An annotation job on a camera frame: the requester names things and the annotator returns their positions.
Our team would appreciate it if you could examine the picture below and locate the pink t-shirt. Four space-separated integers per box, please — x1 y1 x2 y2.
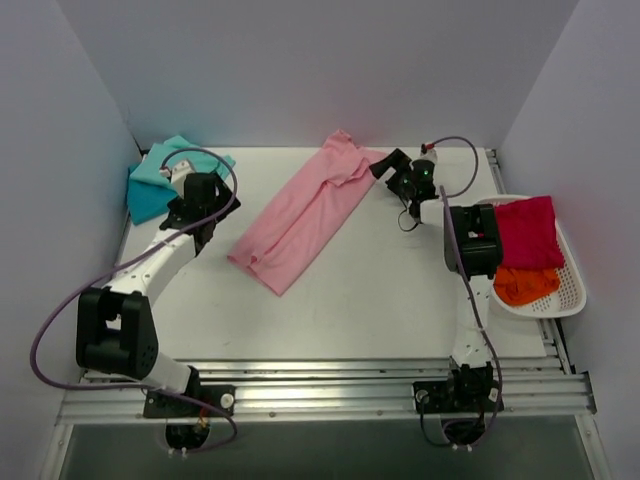
227 130 386 296

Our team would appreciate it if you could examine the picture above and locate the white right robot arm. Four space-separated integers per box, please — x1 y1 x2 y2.
369 145 503 413

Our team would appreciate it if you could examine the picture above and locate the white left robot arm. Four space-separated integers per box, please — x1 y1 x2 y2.
76 172 241 419

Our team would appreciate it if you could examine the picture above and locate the mint green folded t-shirt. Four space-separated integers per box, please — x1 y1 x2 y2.
130 136 229 189

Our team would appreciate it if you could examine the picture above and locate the teal blue folded t-shirt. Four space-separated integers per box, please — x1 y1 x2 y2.
126 178 177 225

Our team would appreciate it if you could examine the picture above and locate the magenta t-shirt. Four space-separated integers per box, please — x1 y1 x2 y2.
495 196 564 270

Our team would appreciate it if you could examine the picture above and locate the orange t-shirt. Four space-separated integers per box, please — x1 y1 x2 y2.
493 267 560 307

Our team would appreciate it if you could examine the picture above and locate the white plastic basket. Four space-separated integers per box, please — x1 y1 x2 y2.
479 195 587 318

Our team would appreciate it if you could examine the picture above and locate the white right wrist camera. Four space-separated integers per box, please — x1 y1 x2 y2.
419 143 438 164

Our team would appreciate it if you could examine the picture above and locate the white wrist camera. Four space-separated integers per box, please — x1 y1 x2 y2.
419 143 438 164
159 159 196 197

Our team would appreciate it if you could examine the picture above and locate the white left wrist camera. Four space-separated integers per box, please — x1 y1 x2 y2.
159 159 196 197

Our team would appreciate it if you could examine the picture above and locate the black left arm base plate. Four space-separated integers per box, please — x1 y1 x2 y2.
142 384 236 419

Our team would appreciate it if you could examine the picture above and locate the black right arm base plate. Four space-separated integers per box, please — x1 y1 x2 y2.
412 380 504 414

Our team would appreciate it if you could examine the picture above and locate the aluminium rail frame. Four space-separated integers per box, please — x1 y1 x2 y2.
38 147 611 480

